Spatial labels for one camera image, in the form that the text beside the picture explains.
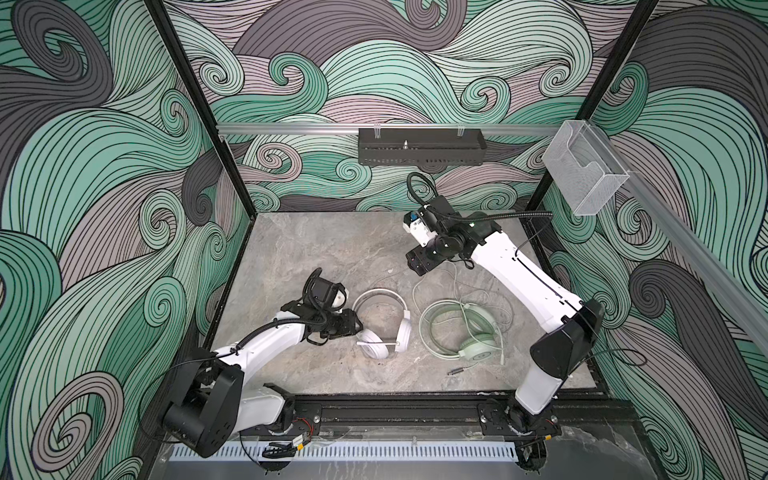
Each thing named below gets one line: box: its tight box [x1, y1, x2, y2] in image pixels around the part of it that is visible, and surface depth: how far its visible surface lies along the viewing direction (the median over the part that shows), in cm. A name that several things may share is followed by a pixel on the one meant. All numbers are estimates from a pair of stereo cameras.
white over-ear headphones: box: [352, 288, 412, 360], surface depth 81 cm
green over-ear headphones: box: [444, 299, 503, 362], surface depth 81 cm
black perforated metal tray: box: [358, 128, 487, 165], surface depth 97 cm
